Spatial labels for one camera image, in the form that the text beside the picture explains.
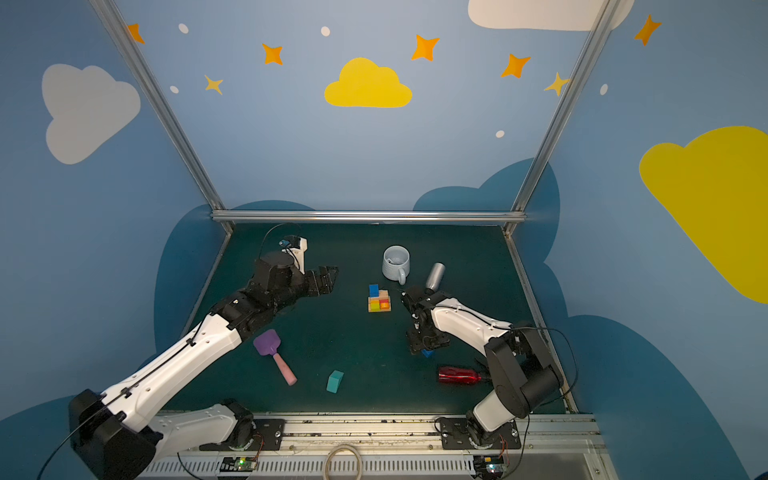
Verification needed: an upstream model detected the silver spray bottle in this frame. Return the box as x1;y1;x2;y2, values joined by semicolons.
425;262;446;292

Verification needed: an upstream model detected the aluminium right corner post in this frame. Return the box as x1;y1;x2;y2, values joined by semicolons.
503;0;622;240

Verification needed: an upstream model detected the aluminium back frame rail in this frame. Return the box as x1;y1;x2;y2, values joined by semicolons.
211;210;526;224

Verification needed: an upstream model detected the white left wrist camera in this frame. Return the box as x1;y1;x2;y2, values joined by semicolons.
279;235;308;274

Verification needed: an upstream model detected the light blue ceramic mug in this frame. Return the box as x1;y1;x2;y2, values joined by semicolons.
382;245;410;285

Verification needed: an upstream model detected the aluminium left corner post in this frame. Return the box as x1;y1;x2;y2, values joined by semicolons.
89;0;225;212

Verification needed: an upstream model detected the front aluminium rail base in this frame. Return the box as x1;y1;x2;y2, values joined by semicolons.
141;413;618;479

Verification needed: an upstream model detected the teal block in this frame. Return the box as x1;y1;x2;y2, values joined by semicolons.
326;370;344;394

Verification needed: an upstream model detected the aluminium corner post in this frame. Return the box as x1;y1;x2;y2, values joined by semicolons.
503;0;622;240
89;0;225;212

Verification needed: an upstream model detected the right green circuit board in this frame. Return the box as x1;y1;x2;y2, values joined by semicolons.
472;455;507;480

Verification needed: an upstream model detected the purple pink toy spatula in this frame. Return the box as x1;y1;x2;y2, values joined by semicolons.
253;329;297;386

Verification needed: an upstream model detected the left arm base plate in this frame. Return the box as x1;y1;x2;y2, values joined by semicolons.
211;418;285;451

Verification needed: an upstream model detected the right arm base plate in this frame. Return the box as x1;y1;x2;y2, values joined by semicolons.
435;417;522;450

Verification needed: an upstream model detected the red spray bottle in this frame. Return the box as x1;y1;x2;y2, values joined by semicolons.
437;360;491;385

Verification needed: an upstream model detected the left green circuit board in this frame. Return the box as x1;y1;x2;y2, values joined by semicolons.
219;456;259;475

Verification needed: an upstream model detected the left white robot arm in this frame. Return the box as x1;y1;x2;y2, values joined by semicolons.
68;249;339;479

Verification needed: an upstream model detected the beige cable loop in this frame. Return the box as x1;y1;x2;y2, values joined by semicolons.
323;442;365;480

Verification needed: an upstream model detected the green circuit board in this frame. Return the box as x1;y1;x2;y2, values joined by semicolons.
472;455;507;480
219;456;259;475

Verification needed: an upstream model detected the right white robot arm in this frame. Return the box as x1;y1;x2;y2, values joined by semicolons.
401;287;564;447

